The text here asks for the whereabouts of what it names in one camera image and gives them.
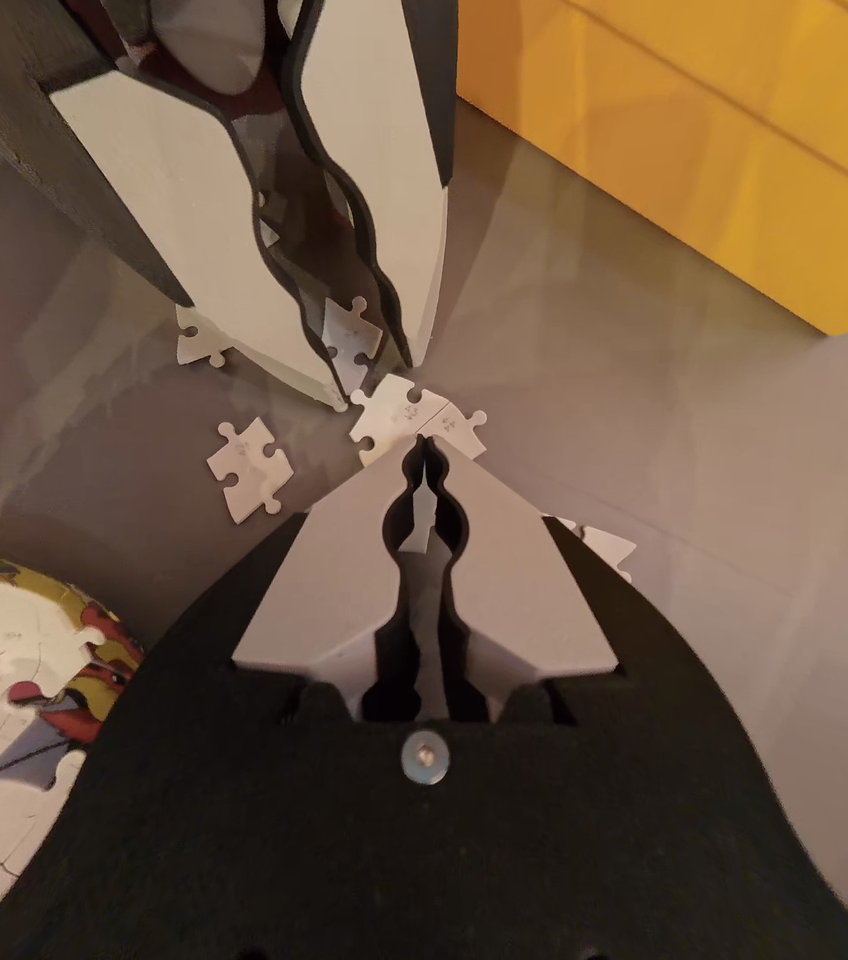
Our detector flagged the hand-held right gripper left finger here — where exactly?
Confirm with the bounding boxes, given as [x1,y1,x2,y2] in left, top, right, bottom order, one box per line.
[232,436,425,723]

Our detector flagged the colourful puzzle ball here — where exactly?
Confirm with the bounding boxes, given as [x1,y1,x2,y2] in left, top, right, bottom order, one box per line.
[0,547,146,901]

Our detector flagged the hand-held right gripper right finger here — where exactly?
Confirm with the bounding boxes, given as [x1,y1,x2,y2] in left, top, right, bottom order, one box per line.
[427,438,619,723]

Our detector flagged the white puzzle piece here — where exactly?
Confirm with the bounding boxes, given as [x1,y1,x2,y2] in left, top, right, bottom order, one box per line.
[540,513,639,585]
[175,303,234,369]
[206,417,294,524]
[416,401,489,460]
[349,373,448,466]
[321,296,386,397]

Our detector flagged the yellow box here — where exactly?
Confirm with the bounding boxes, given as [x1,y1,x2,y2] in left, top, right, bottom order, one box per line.
[456,0,848,336]

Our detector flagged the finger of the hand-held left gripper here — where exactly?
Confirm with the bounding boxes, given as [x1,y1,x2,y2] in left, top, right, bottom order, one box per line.
[281,0,449,370]
[49,67,352,414]

